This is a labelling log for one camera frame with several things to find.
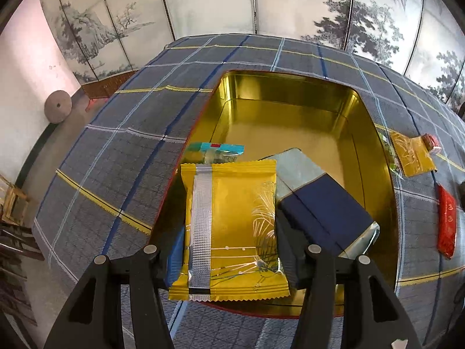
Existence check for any small cartoon candy packet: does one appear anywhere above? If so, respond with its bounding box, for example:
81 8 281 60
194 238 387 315
380 133 402 177

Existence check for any red tin box gold inside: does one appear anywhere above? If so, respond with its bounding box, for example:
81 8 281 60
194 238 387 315
149 69 400 320

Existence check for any pink snack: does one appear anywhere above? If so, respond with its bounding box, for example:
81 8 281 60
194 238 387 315
421 134 442 153

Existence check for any bamboo folding chair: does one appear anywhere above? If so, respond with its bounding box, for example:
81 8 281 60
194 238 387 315
0 174 31 226

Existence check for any red foil snack packet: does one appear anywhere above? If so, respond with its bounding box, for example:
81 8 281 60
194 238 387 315
435 184 457 260

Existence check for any woven wicker fence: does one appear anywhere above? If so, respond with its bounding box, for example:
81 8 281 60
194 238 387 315
82 69 139 100

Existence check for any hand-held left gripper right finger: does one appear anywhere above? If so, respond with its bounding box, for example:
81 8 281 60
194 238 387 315
276 214 424 349

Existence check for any teal candy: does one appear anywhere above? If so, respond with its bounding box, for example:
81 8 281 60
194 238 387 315
187 142 245 164

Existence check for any round stone disc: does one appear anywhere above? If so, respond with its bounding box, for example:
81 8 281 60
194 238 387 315
44 90 72 124

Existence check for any navy and silver packet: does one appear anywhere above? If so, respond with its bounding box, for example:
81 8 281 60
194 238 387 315
259 148 380 259

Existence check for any stack of dark wooden chairs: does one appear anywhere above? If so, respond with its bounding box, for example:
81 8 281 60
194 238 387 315
0 222 45 328

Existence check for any gold foil snack packet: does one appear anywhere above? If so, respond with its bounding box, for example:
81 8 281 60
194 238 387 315
169 160 290 302
389 133 437 178

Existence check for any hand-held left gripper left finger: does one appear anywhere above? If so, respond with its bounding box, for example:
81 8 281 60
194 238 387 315
44 227 186 349

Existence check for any ink landscape folding screen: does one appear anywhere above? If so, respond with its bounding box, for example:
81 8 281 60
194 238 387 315
38 0 465 110

